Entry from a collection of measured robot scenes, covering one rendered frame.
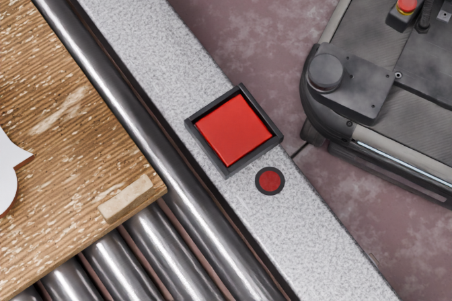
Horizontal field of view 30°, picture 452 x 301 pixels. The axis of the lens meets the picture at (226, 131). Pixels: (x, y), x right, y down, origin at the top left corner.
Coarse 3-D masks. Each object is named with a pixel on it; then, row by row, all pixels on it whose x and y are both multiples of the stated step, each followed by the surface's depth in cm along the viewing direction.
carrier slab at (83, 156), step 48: (0, 0) 93; (0, 48) 91; (48, 48) 91; (0, 96) 89; (48, 96) 89; (96, 96) 89; (48, 144) 87; (96, 144) 87; (48, 192) 85; (96, 192) 85; (0, 240) 83; (48, 240) 83; (96, 240) 85; (0, 288) 82
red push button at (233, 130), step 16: (240, 96) 90; (224, 112) 89; (240, 112) 89; (208, 128) 89; (224, 128) 89; (240, 128) 89; (256, 128) 89; (224, 144) 88; (240, 144) 88; (256, 144) 88; (224, 160) 87
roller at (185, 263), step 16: (144, 208) 86; (160, 208) 88; (128, 224) 87; (144, 224) 86; (160, 224) 86; (144, 240) 86; (160, 240) 85; (176, 240) 86; (144, 256) 87; (160, 256) 85; (176, 256) 85; (192, 256) 86; (160, 272) 85; (176, 272) 84; (192, 272) 84; (176, 288) 84; (192, 288) 84; (208, 288) 84
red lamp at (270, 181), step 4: (264, 172) 88; (268, 172) 88; (272, 172) 88; (260, 176) 88; (264, 176) 88; (268, 176) 88; (272, 176) 88; (276, 176) 88; (260, 180) 88; (264, 180) 88; (268, 180) 88; (272, 180) 88; (276, 180) 88; (260, 184) 88; (264, 184) 88; (268, 184) 88; (272, 184) 88; (276, 184) 88; (264, 188) 88; (268, 188) 88; (272, 188) 88; (276, 188) 88
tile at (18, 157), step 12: (0, 132) 86; (0, 144) 85; (12, 144) 85; (0, 156) 85; (12, 156) 85; (24, 156) 85; (0, 168) 84; (12, 168) 84; (0, 180) 84; (12, 180) 84; (0, 192) 83; (12, 192) 83; (0, 204) 82; (12, 204) 83; (0, 216) 82
